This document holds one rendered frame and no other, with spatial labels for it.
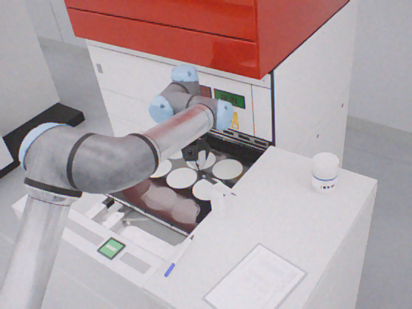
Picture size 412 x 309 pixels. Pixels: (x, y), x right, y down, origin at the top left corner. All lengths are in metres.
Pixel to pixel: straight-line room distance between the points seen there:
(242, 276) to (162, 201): 0.42
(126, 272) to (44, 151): 0.41
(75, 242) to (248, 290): 0.49
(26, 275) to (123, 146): 0.31
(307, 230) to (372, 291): 1.13
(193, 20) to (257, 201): 0.54
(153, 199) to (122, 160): 0.58
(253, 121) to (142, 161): 0.65
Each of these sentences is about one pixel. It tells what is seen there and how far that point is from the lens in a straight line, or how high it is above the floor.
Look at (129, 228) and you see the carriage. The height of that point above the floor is 0.88.
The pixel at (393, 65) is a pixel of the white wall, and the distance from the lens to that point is 2.85.
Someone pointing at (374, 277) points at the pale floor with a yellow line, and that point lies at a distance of 2.30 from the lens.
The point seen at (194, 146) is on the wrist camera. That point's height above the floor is 1.06.
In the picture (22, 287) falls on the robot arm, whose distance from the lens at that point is 0.92.
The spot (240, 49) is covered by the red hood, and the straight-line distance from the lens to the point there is 1.23.
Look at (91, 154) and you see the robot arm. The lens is 0.81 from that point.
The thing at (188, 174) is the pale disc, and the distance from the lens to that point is 1.44.
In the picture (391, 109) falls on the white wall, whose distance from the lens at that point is 2.99.
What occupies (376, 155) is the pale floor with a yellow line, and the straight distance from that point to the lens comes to 2.95.
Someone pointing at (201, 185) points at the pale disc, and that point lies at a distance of 1.39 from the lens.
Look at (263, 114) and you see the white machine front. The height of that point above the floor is 1.08.
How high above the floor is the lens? 1.84
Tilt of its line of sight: 38 degrees down
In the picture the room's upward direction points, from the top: 9 degrees counter-clockwise
